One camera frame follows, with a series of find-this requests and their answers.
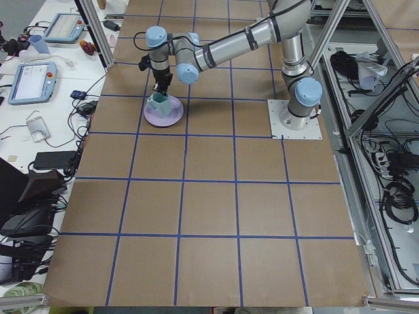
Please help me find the teach pendant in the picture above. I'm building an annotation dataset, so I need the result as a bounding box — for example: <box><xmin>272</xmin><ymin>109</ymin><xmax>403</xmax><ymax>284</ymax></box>
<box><xmin>44</xmin><ymin>13</ymin><xmax>85</xmax><ymax>44</ymax></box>
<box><xmin>8</xmin><ymin>62</ymin><xmax>58</xmax><ymax>105</ymax></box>

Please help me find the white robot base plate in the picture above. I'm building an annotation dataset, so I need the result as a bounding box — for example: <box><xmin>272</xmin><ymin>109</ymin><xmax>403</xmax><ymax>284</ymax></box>
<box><xmin>267</xmin><ymin>99</ymin><xmax>322</xmax><ymax>140</ymax></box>

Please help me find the blue plastic cup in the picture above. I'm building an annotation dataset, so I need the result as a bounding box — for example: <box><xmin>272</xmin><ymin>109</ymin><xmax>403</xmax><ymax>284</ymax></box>
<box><xmin>29</xmin><ymin>34</ymin><xmax>50</xmax><ymax>54</ymax></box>

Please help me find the upper teach pendant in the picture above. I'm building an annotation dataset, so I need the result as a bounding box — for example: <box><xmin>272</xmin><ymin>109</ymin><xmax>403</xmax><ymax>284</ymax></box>
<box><xmin>44</xmin><ymin>13</ymin><xmax>85</xmax><ymax>44</ymax></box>

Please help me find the pink paper cup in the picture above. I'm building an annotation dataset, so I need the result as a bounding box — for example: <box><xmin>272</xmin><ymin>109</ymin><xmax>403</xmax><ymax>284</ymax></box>
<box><xmin>106</xmin><ymin>34</ymin><xmax>117</xmax><ymax>48</ymax></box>

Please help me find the aluminium frame post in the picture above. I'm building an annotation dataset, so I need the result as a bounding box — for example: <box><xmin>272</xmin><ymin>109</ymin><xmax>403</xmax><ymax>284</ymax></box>
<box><xmin>74</xmin><ymin>0</ymin><xmax>115</xmax><ymax>69</ymax></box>

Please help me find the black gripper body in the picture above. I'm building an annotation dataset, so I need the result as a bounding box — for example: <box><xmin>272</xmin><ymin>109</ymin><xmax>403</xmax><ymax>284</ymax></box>
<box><xmin>153</xmin><ymin>70</ymin><xmax>173</xmax><ymax>88</ymax></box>

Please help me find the lilac plastic plate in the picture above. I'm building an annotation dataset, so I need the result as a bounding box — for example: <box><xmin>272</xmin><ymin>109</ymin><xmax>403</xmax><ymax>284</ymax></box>
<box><xmin>144</xmin><ymin>94</ymin><xmax>183</xmax><ymax>127</ymax></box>

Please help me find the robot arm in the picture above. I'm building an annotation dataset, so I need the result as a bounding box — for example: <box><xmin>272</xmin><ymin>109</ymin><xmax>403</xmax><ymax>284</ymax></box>
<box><xmin>138</xmin><ymin>1</ymin><xmax>323</xmax><ymax>131</ymax></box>

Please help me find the black flat box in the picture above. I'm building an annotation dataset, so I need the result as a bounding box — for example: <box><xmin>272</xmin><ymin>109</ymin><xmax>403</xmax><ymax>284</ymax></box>
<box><xmin>33</xmin><ymin>150</ymin><xmax>75</xmax><ymax>170</ymax></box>

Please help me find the mint green faceted cup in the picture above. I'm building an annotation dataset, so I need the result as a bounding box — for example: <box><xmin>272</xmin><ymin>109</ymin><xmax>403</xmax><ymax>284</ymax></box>
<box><xmin>147</xmin><ymin>92</ymin><xmax>172</xmax><ymax>116</ymax></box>

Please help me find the small blue black device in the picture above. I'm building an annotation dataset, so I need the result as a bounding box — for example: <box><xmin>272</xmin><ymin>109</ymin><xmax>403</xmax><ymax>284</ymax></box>
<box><xmin>70</xmin><ymin>90</ymin><xmax>87</xmax><ymax>100</ymax></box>

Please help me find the lower teach pendant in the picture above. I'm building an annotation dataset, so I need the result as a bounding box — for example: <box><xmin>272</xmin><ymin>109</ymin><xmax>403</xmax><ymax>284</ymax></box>
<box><xmin>8</xmin><ymin>62</ymin><xmax>58</xmax><ymax>105</ymax></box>

